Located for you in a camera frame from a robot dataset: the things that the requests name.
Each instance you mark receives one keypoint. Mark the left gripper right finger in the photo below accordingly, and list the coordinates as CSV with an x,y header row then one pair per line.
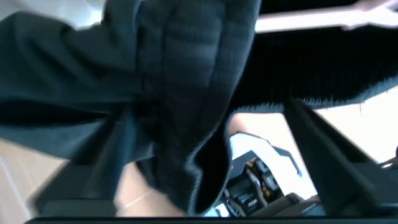
x,y
342,180

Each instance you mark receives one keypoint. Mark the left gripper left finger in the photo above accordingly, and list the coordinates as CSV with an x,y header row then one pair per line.
x,y
93,183

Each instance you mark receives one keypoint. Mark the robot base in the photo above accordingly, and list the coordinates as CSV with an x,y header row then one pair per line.
x,y
273,155

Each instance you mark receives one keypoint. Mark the black shorts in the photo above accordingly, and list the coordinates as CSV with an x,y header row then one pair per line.
x,y
186,62

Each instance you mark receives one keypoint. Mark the pink clothes hanger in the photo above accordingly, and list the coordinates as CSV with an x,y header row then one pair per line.
x,y
311,19

